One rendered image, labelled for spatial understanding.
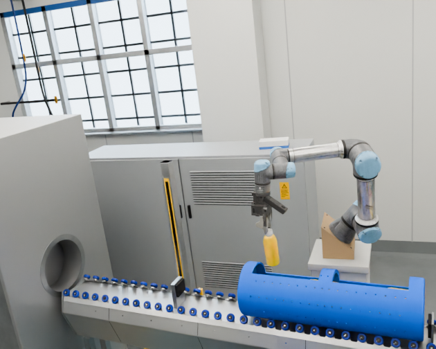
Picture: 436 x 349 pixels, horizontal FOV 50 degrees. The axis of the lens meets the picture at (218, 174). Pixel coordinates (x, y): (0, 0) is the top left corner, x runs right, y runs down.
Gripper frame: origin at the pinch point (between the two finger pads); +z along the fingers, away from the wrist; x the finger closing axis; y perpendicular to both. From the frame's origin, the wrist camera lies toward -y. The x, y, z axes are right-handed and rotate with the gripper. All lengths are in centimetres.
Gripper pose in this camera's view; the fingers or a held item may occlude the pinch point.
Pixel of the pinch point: (268, 230)
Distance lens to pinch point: 234.6
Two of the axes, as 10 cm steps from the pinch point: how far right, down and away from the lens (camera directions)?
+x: -4.2, 3.0, -8.6
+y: -9.1, -0.7, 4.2
